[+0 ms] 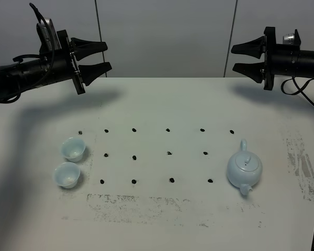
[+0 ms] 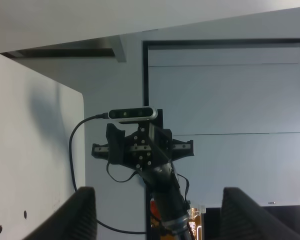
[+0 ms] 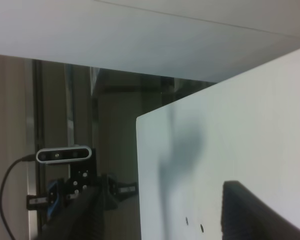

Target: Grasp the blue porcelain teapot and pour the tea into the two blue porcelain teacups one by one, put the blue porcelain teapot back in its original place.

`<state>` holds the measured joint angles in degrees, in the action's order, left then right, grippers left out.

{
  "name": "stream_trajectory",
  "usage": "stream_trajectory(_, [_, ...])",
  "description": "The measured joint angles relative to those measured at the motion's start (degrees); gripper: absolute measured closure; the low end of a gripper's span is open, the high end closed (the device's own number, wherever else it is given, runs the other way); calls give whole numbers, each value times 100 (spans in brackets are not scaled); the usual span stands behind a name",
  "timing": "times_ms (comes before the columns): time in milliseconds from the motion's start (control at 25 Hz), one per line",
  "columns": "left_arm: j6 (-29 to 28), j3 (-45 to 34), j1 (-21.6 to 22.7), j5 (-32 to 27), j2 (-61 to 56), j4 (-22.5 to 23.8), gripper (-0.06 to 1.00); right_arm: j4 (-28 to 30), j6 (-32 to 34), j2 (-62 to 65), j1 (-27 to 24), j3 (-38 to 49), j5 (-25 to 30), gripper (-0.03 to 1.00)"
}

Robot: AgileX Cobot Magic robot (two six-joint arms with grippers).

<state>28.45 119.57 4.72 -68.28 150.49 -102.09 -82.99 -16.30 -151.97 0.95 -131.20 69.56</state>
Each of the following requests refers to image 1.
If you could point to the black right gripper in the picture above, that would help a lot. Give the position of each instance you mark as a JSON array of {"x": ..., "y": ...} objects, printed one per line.
[{"x": 280, "y": 59}]

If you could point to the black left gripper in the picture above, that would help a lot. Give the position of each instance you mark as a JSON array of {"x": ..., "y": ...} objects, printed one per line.
[{"x": 60, "y": 65}]

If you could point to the light blue porcelain teapot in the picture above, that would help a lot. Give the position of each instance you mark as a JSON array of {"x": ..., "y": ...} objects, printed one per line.
[{"x": 244, "y": 169}]

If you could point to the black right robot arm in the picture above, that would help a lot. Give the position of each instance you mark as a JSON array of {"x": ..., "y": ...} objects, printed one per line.
[{"x": 305, "y": 64}]

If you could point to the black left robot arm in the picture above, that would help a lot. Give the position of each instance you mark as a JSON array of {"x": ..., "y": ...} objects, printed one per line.
[{"x": 20, "y": 77}]

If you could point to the far light blue teacup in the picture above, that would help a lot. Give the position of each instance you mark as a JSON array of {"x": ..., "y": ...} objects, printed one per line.
[{"x": 73, "y": 149}]

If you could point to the light blue teacup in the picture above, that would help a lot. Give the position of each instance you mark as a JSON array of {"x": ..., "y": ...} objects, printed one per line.
[
  {"x": 73, "y": 149},
  {"x": 66, "y": 175}
]

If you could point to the near light blue teacup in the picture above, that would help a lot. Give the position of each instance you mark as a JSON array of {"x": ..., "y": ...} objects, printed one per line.
[{"x": 66, "y": 175}]

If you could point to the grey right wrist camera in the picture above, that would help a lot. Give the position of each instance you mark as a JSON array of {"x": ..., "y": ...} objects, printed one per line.
[{"x": 292, "y": 38}]

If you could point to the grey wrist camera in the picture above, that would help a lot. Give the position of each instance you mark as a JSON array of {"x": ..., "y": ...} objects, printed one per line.
[
  {"x": 292, "y": 38},
  {"x": 48, "y": 36}
]

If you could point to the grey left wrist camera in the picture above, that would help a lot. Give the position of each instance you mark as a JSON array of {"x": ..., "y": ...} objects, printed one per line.
[{"x": 48, "y": 36}]

